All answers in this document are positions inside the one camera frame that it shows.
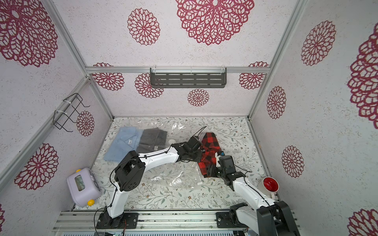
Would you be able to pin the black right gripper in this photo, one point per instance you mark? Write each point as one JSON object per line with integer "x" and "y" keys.
{"x": 215, "y": 170}

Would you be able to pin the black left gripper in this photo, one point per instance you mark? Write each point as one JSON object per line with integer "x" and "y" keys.
{"x": 199, "y": 152}

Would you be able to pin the red black plaid shirt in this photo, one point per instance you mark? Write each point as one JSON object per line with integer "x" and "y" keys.
{"x": 210, "y": 148}

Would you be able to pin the dark grey shirt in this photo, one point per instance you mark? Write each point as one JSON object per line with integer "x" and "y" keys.
{"x": 153, "y": 139}

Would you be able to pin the clear plastic vacuum bag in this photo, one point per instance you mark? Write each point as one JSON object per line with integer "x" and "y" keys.
{"x": 178, "y": 175}

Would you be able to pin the light blue shirt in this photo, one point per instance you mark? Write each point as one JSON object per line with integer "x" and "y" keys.
{"x": 126, "y": 140}

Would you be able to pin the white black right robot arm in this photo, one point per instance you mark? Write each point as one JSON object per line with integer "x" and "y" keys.
{"x": 258, "y": 213}

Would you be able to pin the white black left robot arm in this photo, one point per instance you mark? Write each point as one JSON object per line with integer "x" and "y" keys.
{"x": 127, "y": 175}

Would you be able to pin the red white mug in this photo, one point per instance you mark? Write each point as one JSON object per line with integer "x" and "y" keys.
{"x": 269, "y": 187}

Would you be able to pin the lilac toy toaster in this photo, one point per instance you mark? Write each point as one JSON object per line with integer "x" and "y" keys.
{"x": 83, "y": 187}

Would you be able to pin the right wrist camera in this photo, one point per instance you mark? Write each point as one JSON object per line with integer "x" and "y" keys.
{"x": 217, "y": 156}

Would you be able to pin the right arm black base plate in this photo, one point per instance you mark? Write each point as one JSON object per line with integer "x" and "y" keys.
{"x": 229, "y": 219}

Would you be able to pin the dark grey wall shelf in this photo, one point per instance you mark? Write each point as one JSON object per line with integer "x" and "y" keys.
{"x": 188, "y": 78}

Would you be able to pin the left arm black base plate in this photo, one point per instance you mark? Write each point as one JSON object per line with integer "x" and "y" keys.
{"x": 124, "y": 221}

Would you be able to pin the black wire wall rack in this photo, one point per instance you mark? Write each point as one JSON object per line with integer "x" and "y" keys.
{"x": 63, "y": 116}

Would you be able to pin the aluminium mounting rail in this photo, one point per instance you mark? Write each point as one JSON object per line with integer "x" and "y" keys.
{"x": 148, "y": 220}

